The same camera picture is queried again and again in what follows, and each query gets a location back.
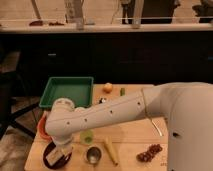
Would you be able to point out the small yellow fruit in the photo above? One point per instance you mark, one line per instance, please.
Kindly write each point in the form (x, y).
(108, 87)

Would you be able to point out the green chili pepper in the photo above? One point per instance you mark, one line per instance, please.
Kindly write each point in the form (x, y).
(122, 91)

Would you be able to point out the silver fork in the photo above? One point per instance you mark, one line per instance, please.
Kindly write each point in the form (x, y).
(157, 128)

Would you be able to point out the orange bowl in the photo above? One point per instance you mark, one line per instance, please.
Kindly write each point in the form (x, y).
(41, 127)

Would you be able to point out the small metal cup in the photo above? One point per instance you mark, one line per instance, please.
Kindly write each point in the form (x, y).
(93, 155)

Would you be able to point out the purple grape bunch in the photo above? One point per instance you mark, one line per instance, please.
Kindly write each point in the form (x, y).
(150, 153)

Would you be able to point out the green plastic tray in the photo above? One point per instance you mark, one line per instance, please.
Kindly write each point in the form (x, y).
(78, 89)

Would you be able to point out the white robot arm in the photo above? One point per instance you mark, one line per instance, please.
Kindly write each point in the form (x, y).
(187, 108)

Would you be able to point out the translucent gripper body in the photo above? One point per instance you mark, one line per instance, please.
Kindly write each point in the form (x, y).
(63, 150)

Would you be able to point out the purple bowl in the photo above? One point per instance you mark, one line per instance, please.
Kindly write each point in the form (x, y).
(60, 163)

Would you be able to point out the green plastic cup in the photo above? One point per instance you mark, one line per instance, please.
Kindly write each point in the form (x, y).
(86, 137)

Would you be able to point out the white black brush tool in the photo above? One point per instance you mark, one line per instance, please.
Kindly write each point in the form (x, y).
(102, 100)

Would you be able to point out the wooden felt eraser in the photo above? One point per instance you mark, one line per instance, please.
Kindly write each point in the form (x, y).
(53, 157)

